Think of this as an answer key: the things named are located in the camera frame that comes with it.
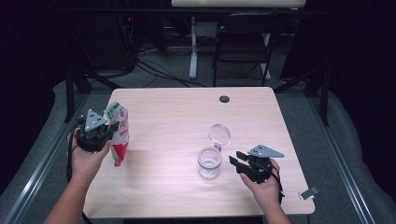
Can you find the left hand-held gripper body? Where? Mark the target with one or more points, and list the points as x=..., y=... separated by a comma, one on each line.
x=93, y=138

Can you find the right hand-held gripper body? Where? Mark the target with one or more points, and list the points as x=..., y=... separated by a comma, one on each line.
x=258, y=169

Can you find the pink printed plastic bag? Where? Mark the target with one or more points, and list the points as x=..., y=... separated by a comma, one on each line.
x=121, y=137

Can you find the clear jar with hinged lid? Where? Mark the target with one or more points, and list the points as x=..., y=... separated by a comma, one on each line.
x=210, y=161

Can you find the person's right hand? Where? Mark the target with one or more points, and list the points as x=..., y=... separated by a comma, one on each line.
x=266, y=194

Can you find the person's left hand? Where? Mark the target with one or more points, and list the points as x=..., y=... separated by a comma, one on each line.
x=84, y=165

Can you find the black metal stand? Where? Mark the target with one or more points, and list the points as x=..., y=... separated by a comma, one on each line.
x=324, y=102
x=69, y=99

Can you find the grey tape piece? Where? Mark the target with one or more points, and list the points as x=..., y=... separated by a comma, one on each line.
x=309, y=193

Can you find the round table grommet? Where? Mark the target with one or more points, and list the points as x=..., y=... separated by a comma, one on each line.
x=224, y=99

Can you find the dark computer cabinet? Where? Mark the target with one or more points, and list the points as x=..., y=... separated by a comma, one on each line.
x=102, y=40

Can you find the white desk leg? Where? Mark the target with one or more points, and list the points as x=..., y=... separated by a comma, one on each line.
x=193, y=56

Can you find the grey box under desk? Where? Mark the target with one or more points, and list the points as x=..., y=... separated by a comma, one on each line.
x=205, y=29

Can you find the black folding chair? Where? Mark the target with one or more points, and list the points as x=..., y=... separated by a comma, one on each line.
x=249, y=23

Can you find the silver floor rail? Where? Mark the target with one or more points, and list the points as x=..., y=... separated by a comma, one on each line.
x=37, y=172
x=342, y=161

